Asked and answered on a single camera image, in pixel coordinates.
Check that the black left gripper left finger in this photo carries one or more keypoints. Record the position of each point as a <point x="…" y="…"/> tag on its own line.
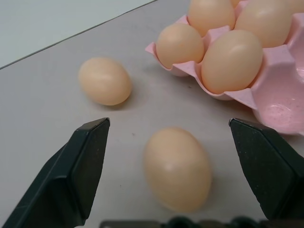
<point x="64" y="180"/>

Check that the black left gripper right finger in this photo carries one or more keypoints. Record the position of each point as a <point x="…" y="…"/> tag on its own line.
<point x="268" y="171"/>

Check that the beige egg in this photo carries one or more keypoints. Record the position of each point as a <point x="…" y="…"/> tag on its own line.
<point x="179" y="45"/>
<point x="266" y="21"/>
<point x="211" y="15"/>
<point x="105" y="80"/>
<point x="177" y="169"/>
<point x="231" y="60"/>

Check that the pink egg carton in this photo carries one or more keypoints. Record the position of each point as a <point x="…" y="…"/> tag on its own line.
<point x="280" y="95"/>

